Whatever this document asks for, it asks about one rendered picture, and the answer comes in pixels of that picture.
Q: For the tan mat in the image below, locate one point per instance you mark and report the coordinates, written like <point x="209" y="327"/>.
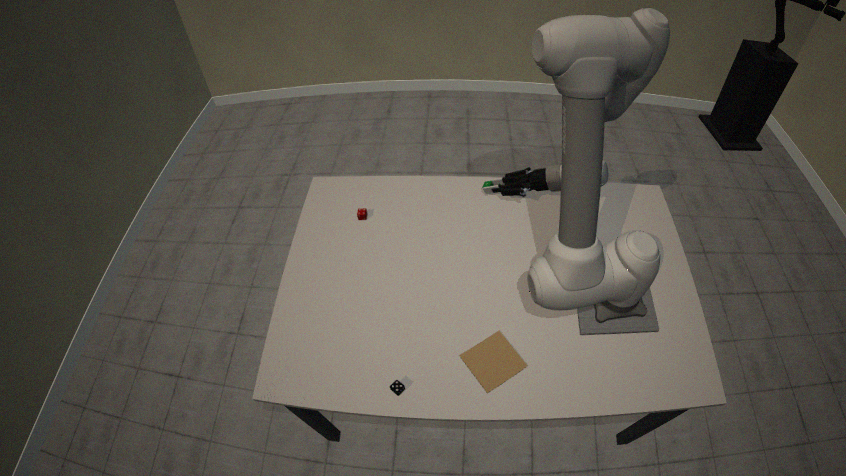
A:
<point x="493" y="361"/>

